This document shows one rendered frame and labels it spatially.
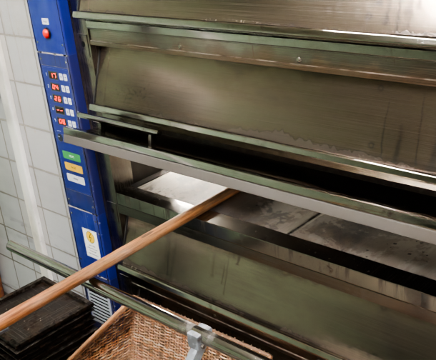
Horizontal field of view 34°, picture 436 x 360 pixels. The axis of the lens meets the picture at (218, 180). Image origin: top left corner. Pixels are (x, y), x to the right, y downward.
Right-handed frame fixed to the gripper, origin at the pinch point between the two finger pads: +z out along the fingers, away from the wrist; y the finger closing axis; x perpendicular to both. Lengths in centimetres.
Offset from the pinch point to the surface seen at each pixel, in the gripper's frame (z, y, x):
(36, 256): -13.3, 1.5, -20.4
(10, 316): 9.5, -1.5, 1.9
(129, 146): 3.0, -24.5, -42.8
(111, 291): 16.8, 1.1, -20.0
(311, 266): 47, 3, -56
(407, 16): 72, -58, -55
